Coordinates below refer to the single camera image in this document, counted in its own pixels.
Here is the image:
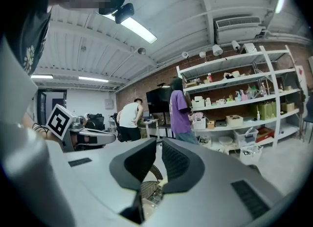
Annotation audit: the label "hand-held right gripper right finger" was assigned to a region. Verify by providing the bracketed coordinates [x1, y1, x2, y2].
[161, 137, 205, 195]

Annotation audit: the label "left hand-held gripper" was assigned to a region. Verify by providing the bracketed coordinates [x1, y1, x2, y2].
[45, 103, 117, 152]

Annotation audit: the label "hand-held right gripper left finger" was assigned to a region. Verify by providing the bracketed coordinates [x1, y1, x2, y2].
[109, 137, 157, 225]

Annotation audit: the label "person's left forearm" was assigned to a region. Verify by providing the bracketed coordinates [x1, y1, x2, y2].
[22, 112, 54, 141]

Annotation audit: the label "dark framed door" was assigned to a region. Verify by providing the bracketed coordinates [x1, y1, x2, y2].
[36, 88, 68, 126]

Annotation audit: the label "black and white wrist band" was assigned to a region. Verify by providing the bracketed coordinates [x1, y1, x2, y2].
[31, 122, 49, 134]

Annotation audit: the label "dark wicker chair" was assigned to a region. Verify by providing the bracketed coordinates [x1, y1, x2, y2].
[140, 164, 164, 207]

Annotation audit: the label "black office chair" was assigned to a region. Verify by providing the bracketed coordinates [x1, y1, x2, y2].
[111, 113, 123, 142]

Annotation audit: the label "white slotted basket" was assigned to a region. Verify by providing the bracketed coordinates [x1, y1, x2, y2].
[192, 117, 207, 130]

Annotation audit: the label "round beige turntable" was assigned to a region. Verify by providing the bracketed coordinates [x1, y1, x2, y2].
[218, 136, 233, 146]

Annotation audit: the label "small white desk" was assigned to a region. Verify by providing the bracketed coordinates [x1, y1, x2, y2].
[143, 118, 160, 140]

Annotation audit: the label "clear lidded storage bin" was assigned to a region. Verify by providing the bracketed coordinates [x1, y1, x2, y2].
[233, 127, 259, 147]

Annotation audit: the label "white open storage box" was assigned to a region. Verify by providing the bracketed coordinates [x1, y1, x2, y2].
[191, 96, 205, 108]

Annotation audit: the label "white tray with brown contents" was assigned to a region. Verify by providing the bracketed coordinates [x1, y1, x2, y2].
[226, 114, 244, 127]

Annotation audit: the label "large black television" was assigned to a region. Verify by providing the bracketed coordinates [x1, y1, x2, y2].
[146, 85, 173, 114]

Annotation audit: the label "red flat box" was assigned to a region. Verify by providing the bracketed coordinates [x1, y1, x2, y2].
[255, 126, 275, 140]

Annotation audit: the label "person's black shirt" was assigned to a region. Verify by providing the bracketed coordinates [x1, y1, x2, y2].
[4, 3, 52, 76]

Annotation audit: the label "pastel spray bottles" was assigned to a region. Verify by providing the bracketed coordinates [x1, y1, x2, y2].
[235, 89, 247, 101]

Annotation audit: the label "green paper bags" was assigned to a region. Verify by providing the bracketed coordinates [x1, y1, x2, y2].
[250, 101, 277, 120]

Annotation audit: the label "white shelving unit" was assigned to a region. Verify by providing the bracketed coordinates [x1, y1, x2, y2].
[176, 45, 306, 165]

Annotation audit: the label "blue chair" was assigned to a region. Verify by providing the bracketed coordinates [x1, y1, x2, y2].
[302, 98, 313, 140]

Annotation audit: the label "white air conditioner unit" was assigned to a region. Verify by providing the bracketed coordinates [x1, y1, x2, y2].
[214, 17, 266, 45]

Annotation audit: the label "white basket of cables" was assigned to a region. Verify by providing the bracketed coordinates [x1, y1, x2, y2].
[239, 145, 264, 165]

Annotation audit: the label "black head-worn camera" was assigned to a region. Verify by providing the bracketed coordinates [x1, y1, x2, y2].
[114, 2, 135, 24]

